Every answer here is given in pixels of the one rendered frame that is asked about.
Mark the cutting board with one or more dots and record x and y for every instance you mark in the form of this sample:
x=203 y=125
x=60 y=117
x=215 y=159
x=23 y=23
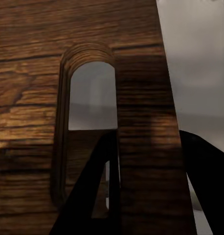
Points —
x=42 y=43

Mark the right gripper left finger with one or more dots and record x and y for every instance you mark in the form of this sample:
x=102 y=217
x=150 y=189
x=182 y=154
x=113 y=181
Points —
x=75 y=216

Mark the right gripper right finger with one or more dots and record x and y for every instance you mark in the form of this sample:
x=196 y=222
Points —
x=204 y=165

